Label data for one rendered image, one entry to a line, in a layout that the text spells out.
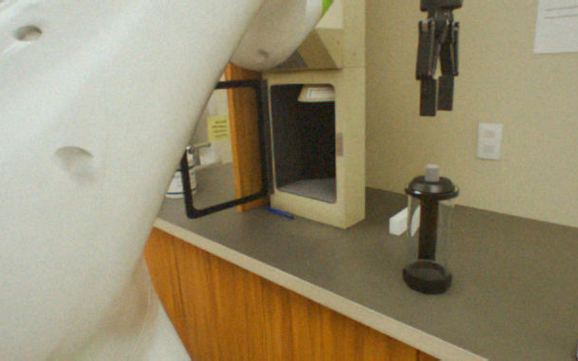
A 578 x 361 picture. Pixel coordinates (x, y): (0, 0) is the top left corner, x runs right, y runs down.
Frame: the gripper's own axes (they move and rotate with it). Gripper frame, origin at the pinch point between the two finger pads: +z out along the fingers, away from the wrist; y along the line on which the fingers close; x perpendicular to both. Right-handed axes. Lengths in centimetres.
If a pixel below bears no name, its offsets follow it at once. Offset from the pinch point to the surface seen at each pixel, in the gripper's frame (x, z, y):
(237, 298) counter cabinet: 52, 58, -15
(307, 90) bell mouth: 46.5, -0.3, 15.4
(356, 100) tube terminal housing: 31.3, 3.0, 19.2
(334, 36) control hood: 31.3, -14.4, 9.4
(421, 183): 0.6, 16.5, -4.3
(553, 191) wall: -13, 33, 55
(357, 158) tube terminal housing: 31.3, 20.0, 19.4
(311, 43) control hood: 34.5, -13.0, 3.9
